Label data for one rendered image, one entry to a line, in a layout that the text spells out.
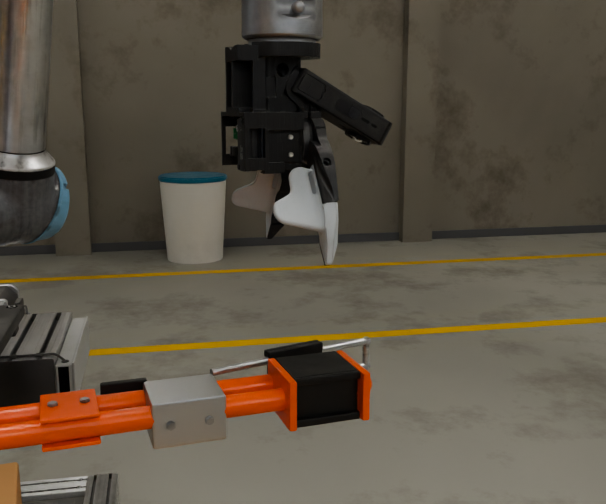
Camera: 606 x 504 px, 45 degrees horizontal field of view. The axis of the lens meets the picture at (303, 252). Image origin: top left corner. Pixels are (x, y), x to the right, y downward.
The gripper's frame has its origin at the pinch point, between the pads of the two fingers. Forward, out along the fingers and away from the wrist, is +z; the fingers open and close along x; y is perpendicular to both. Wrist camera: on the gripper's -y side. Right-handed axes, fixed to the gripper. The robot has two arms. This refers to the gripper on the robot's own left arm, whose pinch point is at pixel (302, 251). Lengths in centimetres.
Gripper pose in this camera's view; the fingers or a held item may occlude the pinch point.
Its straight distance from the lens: 73.4
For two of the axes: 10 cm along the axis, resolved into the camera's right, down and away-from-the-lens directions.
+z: 0.0, 9.8, 2.0
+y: -9.2, 0.8, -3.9
